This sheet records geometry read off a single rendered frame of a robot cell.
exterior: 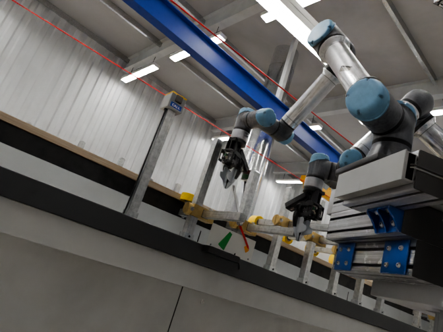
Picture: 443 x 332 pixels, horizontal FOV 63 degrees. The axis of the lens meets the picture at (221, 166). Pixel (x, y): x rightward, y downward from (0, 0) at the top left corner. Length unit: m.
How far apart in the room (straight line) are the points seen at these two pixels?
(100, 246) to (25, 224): 0.25
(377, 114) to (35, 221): 1.10
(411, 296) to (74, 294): 1.16
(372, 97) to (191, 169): 9.34
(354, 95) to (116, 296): 1.19
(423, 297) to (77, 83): 8.55
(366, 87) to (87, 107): 8.17
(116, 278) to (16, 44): 7.61
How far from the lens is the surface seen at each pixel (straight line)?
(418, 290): 1.10
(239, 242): 1.64
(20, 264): 1.52
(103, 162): 1.56
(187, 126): 10.36
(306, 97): 1.56
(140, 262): 1.43
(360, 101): 1.15
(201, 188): 1.52
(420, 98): 1.56
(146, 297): 1.70
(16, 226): 1.30
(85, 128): 8.95
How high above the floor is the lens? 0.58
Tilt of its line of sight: 17 degrees up
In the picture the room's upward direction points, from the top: 18 degrees clockwise
